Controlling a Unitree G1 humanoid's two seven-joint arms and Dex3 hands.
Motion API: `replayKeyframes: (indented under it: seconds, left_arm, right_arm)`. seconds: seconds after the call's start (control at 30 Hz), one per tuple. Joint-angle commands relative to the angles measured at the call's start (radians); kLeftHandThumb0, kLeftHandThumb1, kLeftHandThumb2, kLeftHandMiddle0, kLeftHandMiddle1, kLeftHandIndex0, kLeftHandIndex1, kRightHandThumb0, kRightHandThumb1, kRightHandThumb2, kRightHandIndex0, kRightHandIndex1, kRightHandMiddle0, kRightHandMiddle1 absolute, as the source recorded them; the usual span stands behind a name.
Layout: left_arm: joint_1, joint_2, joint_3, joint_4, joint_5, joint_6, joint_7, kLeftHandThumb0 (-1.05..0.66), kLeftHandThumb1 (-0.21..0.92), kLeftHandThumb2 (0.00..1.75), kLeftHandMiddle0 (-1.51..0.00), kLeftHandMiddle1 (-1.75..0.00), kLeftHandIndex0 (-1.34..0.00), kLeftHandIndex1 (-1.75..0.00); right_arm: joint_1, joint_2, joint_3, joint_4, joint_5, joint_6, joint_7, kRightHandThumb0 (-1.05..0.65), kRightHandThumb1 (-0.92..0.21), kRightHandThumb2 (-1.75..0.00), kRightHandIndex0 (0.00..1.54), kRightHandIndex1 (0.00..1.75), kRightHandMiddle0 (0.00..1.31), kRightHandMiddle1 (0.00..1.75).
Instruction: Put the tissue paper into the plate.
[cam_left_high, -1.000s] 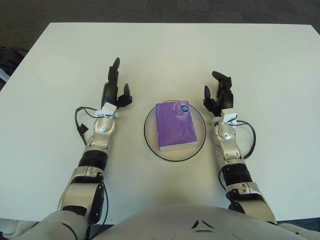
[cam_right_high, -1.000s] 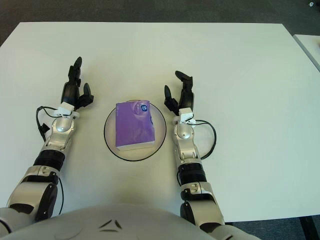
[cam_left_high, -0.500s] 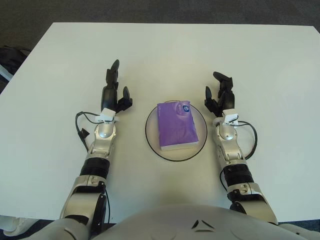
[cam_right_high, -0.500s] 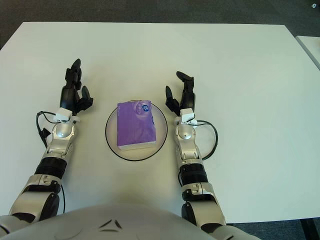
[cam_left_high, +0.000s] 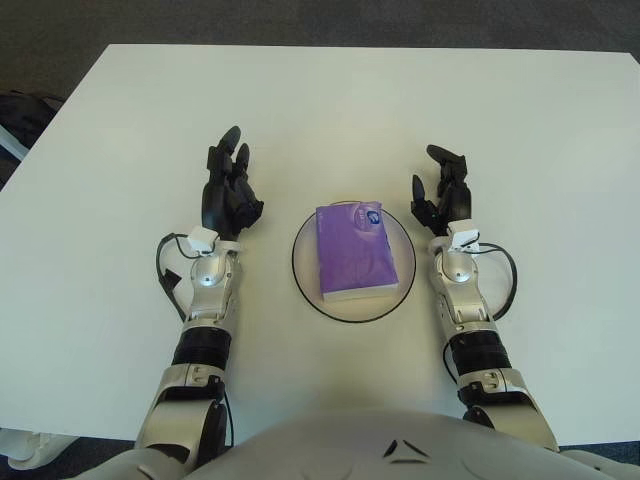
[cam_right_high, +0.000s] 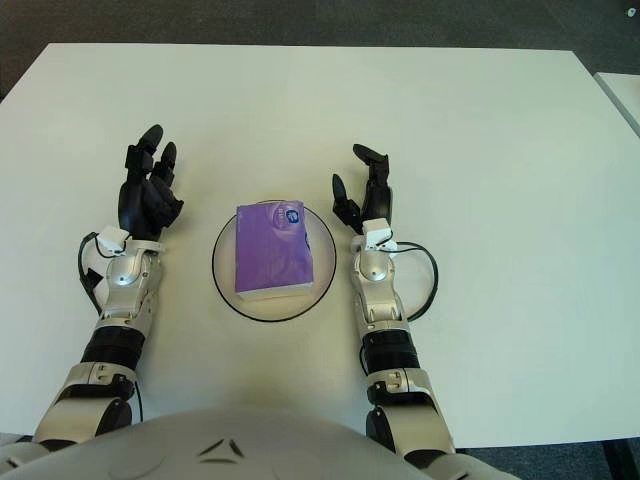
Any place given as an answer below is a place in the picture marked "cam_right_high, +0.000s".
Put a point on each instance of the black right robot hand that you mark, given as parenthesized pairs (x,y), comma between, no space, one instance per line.
(380,200)

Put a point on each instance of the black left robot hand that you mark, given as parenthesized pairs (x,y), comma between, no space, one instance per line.
(142,200)

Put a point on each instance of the purple tissue paper pack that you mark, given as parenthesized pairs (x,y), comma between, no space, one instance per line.
(270,255)

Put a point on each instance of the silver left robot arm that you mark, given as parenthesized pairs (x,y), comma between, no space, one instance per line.
(125,300)

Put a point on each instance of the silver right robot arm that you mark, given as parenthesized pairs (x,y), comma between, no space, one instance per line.
(380,300)

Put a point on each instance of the white plate with black rim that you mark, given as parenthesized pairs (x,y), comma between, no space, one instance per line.
(326,255)

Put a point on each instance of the white neighbouring table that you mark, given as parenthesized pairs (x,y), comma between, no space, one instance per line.
(625,92)

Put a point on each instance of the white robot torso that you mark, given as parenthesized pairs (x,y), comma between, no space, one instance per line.
(250,450)

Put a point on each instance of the small white floor speck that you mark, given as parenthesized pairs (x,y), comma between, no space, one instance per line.
(630,10)

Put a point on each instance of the black table leg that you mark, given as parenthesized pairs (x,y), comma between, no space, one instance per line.
(616,462)

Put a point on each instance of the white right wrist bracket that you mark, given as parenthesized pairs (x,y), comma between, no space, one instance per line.
(377,232)

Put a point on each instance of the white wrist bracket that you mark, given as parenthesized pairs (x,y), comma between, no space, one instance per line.
(112,237)
(377,232)

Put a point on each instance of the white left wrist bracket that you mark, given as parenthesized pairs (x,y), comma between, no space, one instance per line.
(112,237)

